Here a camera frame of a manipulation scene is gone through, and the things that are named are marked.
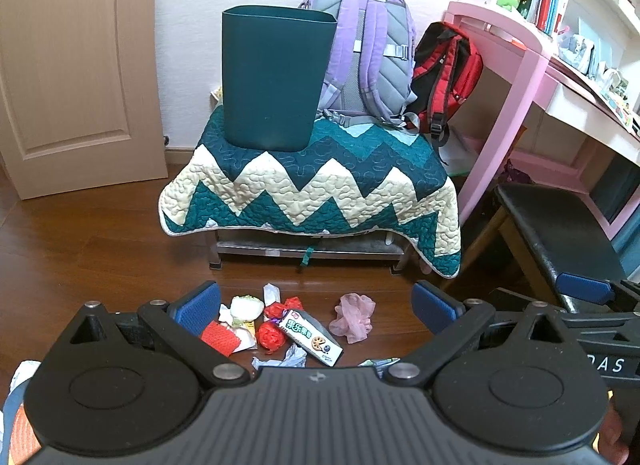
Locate white tissue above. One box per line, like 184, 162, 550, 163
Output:
218, 295, 265, 329

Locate dark green trash bin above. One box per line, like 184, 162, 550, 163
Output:
221, 6, 336, 152

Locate right hand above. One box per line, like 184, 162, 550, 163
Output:
598, 409, 629, 465

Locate black padded stool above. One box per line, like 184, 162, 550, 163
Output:
441, 182, 629, 313

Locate red crumpled wrapper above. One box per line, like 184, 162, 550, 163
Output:
256, 296, 304, 353

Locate pink crumpled plastic bag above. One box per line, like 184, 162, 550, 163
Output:
329, 293, 376, 345

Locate silver crumpled wrapper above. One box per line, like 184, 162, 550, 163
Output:
252, 344, 307, 371

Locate green white snack box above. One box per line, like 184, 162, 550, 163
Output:
277, 309, 343, 367

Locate pink desk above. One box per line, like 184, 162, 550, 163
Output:
441, 0, 640, 241

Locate teal cream zigzag quilt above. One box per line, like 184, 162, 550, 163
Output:
158, 107, 461, 279

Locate desk clutter items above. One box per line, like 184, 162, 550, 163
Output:
554, 21, 639, 136

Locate beige wooden door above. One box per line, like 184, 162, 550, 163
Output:
1, 0, 167, 199

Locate red black backpack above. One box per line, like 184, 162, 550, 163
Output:
408, 22, 484, 150

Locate purple grey backpack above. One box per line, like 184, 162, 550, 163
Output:
300, 0, 418, 130

